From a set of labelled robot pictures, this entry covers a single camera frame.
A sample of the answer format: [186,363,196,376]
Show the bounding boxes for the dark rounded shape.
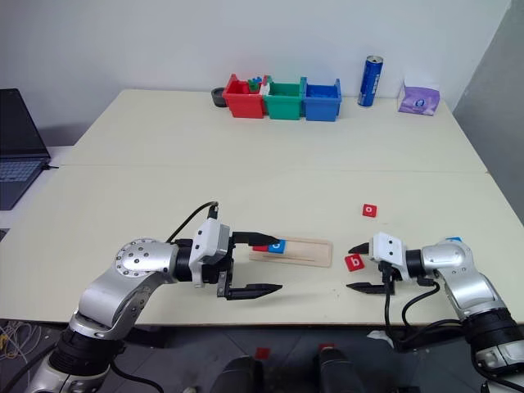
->
[313,347,366,393]
[210,355,265,393]

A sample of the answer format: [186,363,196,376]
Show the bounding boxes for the green plastic storage bin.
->
[263,75,306,121]

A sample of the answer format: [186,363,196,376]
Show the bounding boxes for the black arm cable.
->
[165,201,220,243]
[382,278,466,354]

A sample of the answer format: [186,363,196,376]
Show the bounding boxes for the red letter b block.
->
[344,253,366,273]

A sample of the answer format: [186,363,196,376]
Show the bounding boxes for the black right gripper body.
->
[378,261,404,296]

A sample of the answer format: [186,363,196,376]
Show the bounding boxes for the dark open laptop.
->
[0,88,52,212]

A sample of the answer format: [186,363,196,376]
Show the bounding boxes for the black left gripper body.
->
[201,233,237,300]

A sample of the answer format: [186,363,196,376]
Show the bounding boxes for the red plastic storage bin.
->
[222,73,269,120]

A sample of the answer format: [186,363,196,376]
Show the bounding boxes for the wooden letter tray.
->
[248,236,334,269]

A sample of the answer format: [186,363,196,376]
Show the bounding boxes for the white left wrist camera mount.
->
[190,218,231,288]

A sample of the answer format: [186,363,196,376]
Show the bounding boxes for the purple tissue pack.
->
[396,78,441,117]

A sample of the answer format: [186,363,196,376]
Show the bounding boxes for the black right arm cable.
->
[382,278,466,354]

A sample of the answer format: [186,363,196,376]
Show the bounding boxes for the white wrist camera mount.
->
[190,218,231,288]
[368,232,408,272]

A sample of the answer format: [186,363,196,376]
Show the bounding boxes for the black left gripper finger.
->
[225,283,284,302]
[233,231,282,249]

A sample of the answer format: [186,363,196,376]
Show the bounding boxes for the blue plastic storage bin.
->
[301,77,343,123]

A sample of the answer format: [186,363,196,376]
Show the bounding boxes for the tangled light wires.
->
[0,320,43,364]

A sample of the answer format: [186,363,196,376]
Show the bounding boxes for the tall blue drink can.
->
[357,55,385,109]

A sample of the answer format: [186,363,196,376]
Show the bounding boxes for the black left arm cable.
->
[165,201,220,243]

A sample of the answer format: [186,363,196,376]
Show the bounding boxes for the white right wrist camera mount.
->
[368,232,408,272]

